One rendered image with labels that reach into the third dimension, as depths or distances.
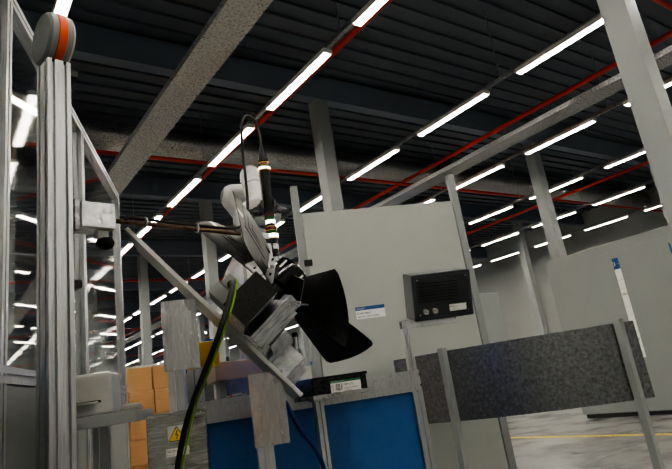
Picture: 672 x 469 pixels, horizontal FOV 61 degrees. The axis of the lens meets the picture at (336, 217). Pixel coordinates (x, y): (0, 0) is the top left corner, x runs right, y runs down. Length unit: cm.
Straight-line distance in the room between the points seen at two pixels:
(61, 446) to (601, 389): 270
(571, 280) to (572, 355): 477
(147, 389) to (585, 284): 673
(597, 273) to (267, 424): 661
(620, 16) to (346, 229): 354
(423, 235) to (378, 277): 46
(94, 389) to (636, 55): 537
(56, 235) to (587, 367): 273
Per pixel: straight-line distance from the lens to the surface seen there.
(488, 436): 407
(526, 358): 344
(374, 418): 235
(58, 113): 172
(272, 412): 174
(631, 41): 614
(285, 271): 182
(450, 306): 244
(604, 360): 348
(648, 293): 770
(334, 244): 391
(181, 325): 176
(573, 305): 819
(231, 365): 243
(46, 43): 181
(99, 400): 172
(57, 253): 157
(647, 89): 595
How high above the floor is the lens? 84
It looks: 16 degrees up
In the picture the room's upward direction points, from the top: 9 degrees counter-clockwise
